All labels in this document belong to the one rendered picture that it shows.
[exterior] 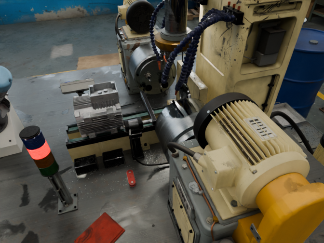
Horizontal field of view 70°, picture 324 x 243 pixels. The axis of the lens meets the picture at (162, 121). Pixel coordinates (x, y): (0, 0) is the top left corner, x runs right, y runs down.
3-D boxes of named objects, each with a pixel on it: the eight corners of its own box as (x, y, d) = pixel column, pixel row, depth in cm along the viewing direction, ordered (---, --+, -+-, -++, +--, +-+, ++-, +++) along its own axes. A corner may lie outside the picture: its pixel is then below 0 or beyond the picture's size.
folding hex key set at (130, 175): (136, 186, 104) (136, 183, 103) (129, 188, 103) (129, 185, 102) (132, 171, 110) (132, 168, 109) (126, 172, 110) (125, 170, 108)
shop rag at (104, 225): (105, 211, 95) (104, 210, 94) (125, 230, 89) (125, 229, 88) (73, 241, 86) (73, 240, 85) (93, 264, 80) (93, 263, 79)
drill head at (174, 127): (198, 125, 117) (203, 82, 101) (243, 193, 87) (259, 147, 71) (151, 136, 112) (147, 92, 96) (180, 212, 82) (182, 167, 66)
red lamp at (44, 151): (50, 144, 80) (46, 135, 77) (49, 157, 76) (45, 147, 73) (32, 148, 79) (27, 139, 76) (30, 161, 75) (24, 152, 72)
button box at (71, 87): (96, 88, 129) (94, 79, 129) (95, 87, 122) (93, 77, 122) (64, 94, 126) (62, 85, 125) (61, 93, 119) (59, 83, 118)
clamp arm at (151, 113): (158, 125, 105) (145, 95, 124) (158, 119, 103) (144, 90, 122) (151, 126, 104) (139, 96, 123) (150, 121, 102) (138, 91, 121)
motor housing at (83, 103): (120, 113, 125) (114, 82, 113) (126, 136, 111) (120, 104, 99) (82, 120, 121) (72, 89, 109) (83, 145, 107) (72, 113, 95)
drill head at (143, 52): (161, 67, 166) (160, 32, 150) (178, 94, 139) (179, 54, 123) (127, 73, 161) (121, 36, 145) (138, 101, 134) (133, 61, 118)
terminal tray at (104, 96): (116, 93, 113) (114, 80, 108) (120, 105, 105) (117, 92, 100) (91, 97, 110) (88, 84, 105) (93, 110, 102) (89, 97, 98)
